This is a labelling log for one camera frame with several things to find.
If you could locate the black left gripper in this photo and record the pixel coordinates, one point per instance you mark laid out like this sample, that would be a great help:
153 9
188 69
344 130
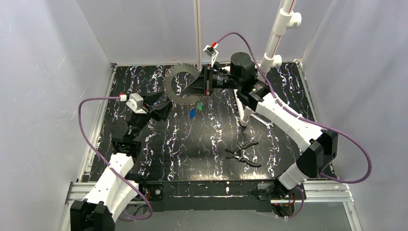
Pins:
152 108

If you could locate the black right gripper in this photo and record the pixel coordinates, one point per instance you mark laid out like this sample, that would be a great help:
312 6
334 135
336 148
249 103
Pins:
206 81

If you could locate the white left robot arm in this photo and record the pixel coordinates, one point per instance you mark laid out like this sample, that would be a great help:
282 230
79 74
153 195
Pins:
113 194

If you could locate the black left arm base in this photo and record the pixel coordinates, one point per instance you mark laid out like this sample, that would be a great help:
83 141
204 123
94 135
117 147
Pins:
149 194

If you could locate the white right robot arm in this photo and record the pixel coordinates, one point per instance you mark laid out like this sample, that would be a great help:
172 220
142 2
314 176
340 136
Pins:
254 95

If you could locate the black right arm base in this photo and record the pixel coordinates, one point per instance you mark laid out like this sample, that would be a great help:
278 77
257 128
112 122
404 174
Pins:
294 199

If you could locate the green key tag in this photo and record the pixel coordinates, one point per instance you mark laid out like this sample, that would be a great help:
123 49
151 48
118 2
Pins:
200 106

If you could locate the blue key tag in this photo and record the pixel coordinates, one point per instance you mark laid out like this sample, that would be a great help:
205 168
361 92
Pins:
192 113

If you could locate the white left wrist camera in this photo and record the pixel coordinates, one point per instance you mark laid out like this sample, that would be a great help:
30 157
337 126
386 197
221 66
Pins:
134 101

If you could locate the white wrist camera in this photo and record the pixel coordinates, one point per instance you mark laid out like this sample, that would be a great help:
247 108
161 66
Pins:
134 101
211 51

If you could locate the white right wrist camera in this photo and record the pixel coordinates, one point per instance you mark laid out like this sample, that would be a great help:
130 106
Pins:
211 51

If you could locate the white PVC pipe frame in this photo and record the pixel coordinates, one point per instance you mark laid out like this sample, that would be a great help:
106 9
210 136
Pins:
260 24

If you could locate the aluminium front rail frame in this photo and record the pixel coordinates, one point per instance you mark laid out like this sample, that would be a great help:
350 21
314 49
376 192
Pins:
234 195

